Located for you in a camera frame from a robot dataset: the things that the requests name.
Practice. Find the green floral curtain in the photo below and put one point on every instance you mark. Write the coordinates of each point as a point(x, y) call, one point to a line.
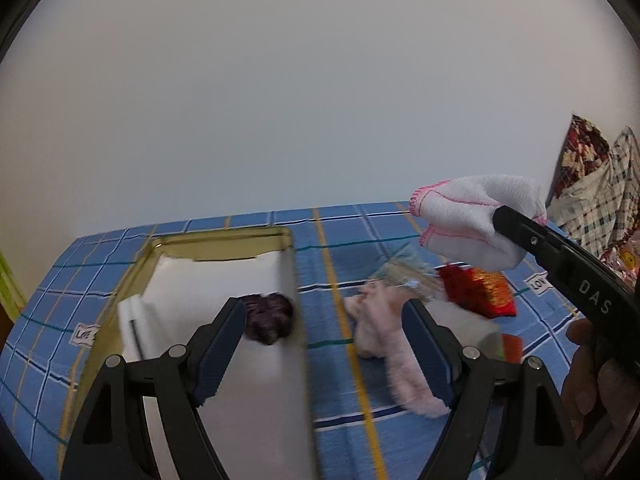
point(9, 285)

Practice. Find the red and gold pouch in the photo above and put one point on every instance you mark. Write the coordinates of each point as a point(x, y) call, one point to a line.
point(480, 292)

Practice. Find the yellow smiley face bag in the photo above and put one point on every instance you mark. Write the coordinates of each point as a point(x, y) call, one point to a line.
point(625, 260)

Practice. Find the clear packet of cotton swabs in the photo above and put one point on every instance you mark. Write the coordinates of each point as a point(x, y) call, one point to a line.
point(405, 270)

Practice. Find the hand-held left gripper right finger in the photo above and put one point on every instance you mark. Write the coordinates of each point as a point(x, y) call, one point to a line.
point(425, 355)

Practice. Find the dark red floral quilt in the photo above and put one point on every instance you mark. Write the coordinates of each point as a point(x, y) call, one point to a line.
point(582, 150)

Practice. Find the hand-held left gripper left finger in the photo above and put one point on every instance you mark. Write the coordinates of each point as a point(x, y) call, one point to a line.
point(220, 355)

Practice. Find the blue plaid bedsheet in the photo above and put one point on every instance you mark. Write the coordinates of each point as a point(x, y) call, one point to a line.
point(345, 240)

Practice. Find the person's right hand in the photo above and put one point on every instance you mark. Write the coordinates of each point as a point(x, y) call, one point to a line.
point(585, 385)

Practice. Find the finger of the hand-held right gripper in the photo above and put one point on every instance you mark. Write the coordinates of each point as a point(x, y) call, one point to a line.
point(530, 237)

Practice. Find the white cloth with pink trim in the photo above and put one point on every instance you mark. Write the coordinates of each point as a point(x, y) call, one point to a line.
point(475, 210)

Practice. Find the dark purple rolled sock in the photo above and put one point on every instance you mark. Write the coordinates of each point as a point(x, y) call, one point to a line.
point(270, 317)

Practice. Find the gold tin box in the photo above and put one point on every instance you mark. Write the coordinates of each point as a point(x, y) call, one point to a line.
point(175, 245)

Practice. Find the plaid cloth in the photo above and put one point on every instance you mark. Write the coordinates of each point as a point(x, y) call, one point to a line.
point(610, 195)

